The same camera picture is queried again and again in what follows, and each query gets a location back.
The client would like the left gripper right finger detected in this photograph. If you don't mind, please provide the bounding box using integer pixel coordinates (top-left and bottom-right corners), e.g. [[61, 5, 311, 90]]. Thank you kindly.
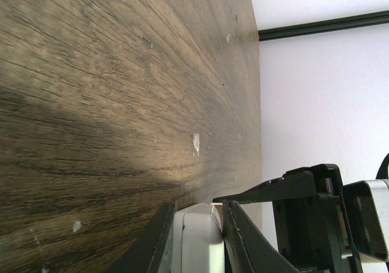
[[222, 200, 298, 272]]

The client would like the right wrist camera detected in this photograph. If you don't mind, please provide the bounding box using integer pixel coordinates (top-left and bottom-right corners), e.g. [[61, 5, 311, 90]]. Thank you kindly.
[[342, 179, 388, 262]]

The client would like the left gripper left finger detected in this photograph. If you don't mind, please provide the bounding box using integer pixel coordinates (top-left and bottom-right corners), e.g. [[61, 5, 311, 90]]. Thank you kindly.
[[108, 201, 177, 272]]

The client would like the white battery cover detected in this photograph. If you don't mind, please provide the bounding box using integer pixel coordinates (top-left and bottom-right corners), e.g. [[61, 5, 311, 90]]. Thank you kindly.
[[211, 202, 223, 232]]

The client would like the white remote control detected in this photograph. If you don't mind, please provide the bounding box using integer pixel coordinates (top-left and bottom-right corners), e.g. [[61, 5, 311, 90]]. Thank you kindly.
[[171, 203, 225, 273]]

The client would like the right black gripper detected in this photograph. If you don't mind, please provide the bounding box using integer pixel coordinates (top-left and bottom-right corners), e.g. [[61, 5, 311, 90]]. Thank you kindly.
[[213, 164, 353, 272]]

